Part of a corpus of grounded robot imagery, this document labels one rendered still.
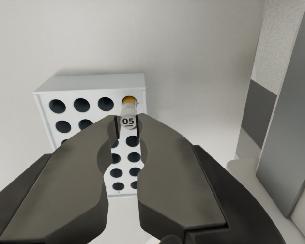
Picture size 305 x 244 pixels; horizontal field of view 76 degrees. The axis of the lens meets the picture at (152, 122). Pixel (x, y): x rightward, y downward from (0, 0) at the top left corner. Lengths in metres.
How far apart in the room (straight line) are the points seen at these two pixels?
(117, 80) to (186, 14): 0.08
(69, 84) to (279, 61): 1.10
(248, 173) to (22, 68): 0.21
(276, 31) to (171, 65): 0.97
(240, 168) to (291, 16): 1.03
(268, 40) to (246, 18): 0.93
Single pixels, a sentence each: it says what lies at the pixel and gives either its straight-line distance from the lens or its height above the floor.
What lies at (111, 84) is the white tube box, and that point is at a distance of 0.16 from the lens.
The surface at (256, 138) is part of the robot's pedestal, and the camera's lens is 0.68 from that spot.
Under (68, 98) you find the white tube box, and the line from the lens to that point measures 0.17.
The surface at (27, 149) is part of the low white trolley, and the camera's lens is 0.26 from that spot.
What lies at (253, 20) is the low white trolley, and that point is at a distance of 0.20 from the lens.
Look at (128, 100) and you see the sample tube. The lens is 0.15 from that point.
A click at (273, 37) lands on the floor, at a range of 1.14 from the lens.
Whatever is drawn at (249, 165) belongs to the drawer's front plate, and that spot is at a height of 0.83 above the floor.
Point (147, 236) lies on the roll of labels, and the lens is 0.30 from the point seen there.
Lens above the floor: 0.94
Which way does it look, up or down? 59 degrees down
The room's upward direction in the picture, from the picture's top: 172 degrees clockwise
